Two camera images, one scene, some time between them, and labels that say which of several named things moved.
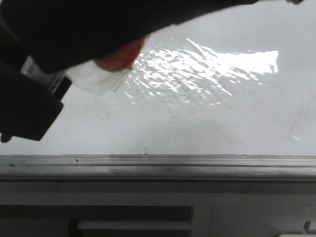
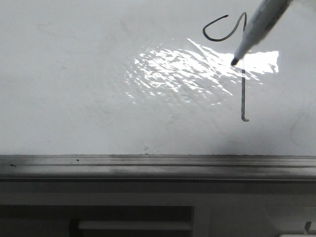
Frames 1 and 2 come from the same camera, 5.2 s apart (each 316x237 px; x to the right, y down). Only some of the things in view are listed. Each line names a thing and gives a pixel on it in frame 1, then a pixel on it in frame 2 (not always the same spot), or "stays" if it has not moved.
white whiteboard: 239,80 stays
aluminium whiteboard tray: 159,167 stays
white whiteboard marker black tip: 58,84 -> 265,18
